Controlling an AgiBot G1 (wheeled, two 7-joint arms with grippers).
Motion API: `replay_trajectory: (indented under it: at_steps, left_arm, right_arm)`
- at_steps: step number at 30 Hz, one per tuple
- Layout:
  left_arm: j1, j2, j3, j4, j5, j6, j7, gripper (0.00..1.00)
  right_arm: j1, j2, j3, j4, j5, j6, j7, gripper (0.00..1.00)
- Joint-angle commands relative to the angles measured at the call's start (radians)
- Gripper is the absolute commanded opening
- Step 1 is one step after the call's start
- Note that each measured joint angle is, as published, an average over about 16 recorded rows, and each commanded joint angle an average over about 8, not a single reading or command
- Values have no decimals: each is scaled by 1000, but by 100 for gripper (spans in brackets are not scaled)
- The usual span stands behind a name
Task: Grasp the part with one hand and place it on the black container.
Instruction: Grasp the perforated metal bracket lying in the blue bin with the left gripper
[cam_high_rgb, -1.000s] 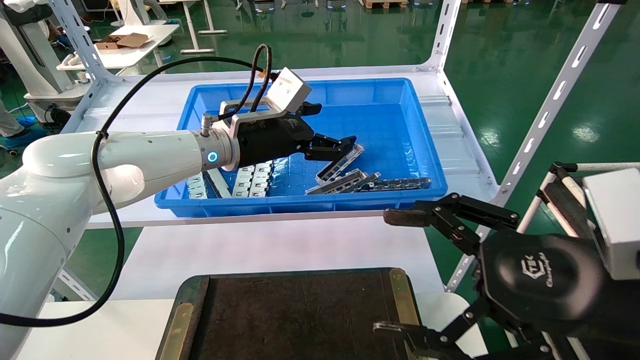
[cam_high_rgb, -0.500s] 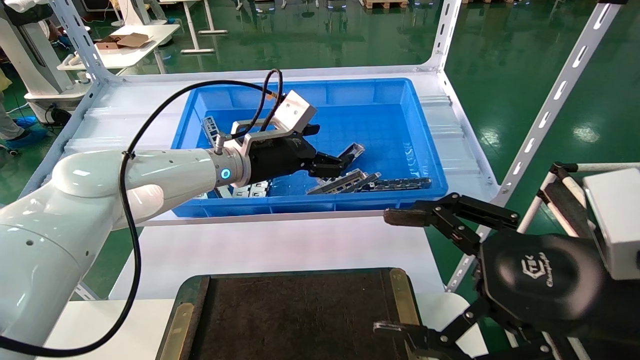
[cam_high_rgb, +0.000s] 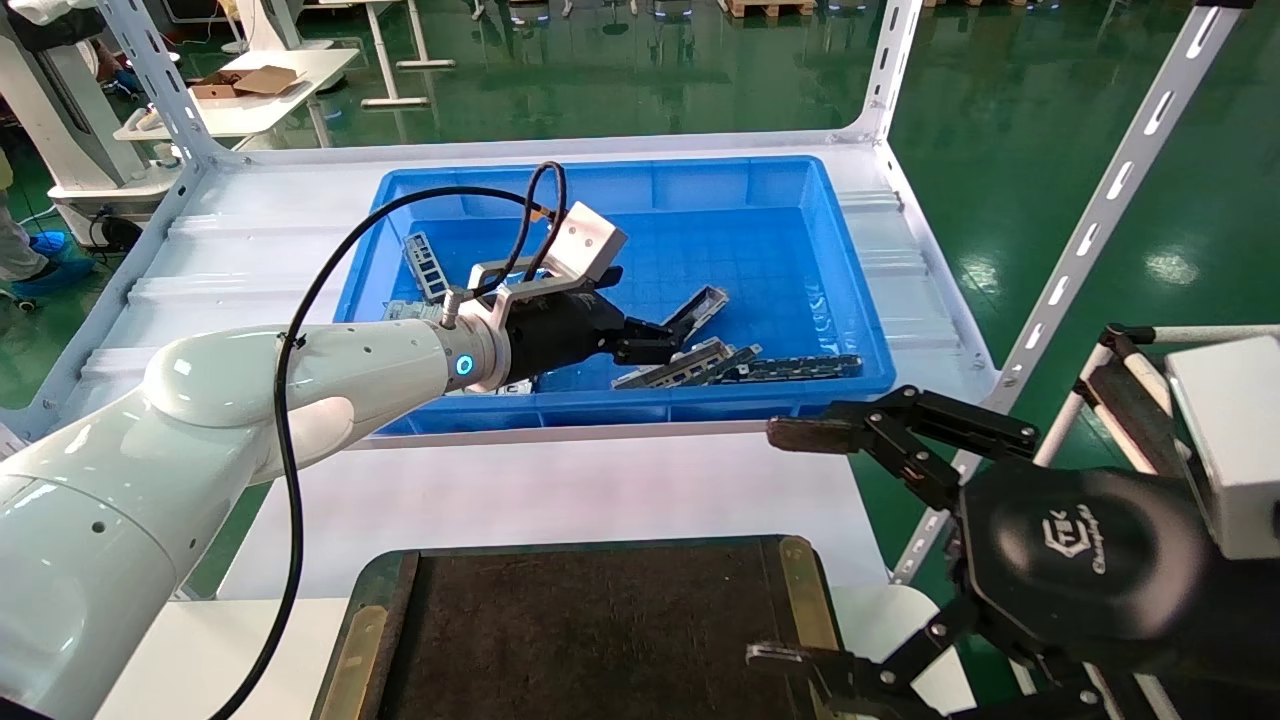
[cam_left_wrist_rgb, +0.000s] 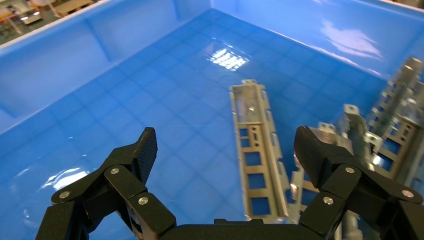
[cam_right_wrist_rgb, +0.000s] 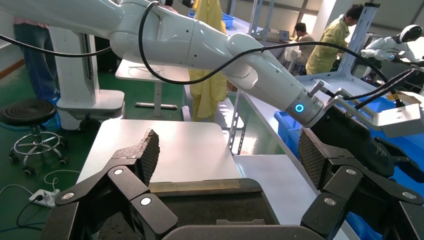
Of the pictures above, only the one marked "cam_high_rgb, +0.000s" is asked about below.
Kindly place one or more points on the white table frame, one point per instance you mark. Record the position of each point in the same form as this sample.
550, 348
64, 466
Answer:
390, 60

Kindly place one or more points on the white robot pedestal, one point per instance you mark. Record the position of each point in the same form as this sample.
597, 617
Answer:
70, 130

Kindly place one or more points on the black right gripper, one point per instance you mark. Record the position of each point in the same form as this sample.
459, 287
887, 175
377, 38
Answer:
1080, 560

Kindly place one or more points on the long silver slotted part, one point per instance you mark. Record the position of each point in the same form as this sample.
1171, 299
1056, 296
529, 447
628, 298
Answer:
672, 366

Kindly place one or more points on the black container tray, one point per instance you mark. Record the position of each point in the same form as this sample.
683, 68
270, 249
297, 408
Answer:
600, 620

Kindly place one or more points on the person's grey trouser leg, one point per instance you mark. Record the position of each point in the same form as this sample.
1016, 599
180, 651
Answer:
15, 230

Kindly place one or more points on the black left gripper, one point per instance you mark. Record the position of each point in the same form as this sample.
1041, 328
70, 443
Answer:
555, 335

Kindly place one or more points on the silver channel metal part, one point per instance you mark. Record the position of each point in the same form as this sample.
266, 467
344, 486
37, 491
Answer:
708, 300

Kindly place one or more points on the dark slotted channel part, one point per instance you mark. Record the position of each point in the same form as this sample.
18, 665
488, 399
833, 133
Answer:
733, 358

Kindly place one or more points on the silver notched bracket part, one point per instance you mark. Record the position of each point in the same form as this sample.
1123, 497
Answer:
518, 387

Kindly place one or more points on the white desk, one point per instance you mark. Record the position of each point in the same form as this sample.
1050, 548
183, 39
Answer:
250, 110

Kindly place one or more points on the white tube frame cart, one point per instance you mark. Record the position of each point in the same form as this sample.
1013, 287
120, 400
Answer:
1200, 333

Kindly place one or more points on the brown cardboard box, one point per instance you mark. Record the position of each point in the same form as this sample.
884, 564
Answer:
250, 82

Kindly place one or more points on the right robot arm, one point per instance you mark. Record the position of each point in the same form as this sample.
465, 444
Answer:
1250, 640

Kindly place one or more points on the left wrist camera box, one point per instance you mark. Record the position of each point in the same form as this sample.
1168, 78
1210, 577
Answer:
585, 245

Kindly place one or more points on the black padded bar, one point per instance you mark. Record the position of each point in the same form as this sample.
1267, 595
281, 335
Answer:
1120, 400

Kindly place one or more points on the white metal shelf rack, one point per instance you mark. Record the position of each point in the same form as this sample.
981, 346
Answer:
250, 260

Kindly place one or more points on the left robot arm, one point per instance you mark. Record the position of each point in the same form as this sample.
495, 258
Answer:
200, 400

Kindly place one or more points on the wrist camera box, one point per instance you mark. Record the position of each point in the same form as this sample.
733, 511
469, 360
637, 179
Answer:
1230, 450
585, 245

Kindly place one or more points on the blue plastic bin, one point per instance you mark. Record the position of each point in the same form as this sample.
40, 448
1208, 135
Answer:
720, 230

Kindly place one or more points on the blue shoe cover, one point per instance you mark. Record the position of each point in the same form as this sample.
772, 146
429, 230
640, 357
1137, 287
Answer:
55, 275
48, 242

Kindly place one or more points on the dark ladder-shaped metal part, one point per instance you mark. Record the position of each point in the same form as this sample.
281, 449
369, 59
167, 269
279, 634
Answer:
426, 265

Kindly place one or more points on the wooden pallet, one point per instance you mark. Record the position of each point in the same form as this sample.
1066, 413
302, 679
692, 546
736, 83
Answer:
770, 8

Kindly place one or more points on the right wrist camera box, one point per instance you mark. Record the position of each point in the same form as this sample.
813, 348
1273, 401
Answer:
1230, 450

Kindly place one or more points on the long silver bracket part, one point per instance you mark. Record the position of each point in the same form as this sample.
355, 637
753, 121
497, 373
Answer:
410, 311

